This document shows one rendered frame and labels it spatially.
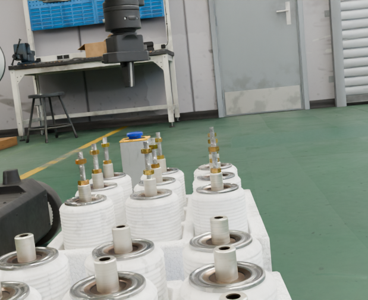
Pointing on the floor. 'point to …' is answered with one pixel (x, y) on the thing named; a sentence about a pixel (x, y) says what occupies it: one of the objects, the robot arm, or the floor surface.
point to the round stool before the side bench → (46, 115)
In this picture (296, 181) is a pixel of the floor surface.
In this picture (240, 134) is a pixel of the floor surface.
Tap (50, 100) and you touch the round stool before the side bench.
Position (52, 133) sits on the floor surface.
